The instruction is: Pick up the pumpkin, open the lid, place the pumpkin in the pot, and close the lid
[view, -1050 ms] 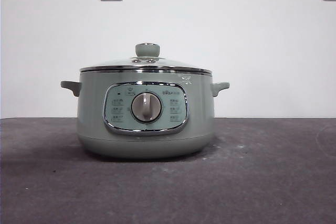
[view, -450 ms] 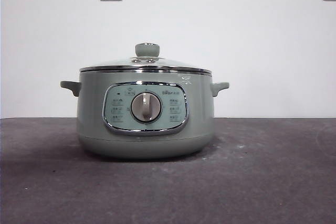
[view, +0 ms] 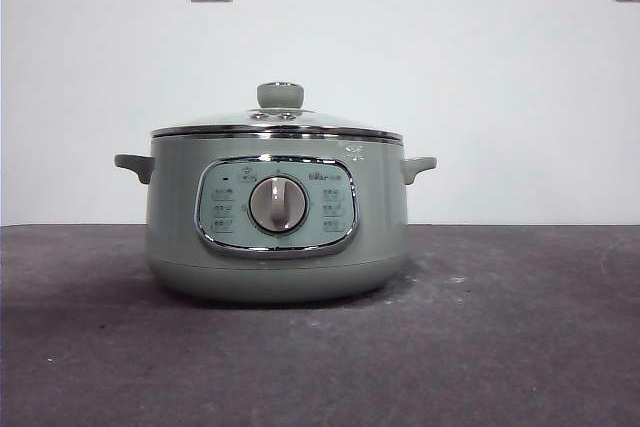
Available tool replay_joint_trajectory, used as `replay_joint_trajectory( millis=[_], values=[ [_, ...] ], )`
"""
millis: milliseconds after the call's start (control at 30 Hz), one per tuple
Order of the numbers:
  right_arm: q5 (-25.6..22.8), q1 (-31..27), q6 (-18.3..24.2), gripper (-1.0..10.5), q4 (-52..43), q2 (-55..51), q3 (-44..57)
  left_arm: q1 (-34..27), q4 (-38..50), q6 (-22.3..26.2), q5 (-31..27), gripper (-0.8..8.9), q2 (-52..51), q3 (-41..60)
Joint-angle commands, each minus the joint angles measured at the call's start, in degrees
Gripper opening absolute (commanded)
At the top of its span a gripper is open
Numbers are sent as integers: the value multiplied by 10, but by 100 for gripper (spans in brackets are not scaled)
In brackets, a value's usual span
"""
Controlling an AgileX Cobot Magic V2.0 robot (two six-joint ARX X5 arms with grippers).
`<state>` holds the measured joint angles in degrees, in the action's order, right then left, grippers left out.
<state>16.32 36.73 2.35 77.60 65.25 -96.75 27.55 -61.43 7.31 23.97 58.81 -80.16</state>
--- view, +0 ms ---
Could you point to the glass lid with round knob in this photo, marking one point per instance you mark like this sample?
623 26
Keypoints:
280 94

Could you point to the pale green electric cooking pot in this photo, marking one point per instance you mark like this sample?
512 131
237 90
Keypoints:
380 227

